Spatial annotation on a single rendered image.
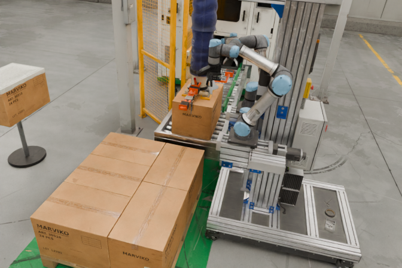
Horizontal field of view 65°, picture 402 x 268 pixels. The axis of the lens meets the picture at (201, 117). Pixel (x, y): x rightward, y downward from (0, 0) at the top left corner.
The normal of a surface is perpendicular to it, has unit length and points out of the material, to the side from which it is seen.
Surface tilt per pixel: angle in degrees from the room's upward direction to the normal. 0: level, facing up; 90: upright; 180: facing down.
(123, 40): 91
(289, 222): 0
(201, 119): 90
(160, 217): 0
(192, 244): 0
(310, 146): 90
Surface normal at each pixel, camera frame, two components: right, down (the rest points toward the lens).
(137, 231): 0.07, -0.87
